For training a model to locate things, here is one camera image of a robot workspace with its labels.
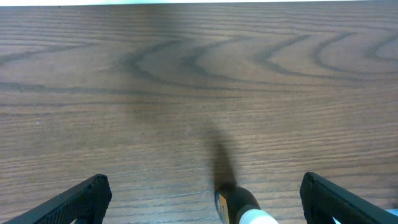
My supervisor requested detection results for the black bottle white cap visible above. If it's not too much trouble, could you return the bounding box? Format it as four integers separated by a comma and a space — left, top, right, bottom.
215, 183, 278, 224

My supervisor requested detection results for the clear plastic container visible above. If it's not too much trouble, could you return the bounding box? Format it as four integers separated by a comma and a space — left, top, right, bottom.
333, 209, 398, 224

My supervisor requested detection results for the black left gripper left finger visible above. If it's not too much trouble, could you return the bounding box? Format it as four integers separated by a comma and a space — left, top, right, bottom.
4, 174, 112, 224

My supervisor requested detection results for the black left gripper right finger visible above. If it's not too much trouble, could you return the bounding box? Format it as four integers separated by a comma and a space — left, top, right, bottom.
300, 172, 397, 224

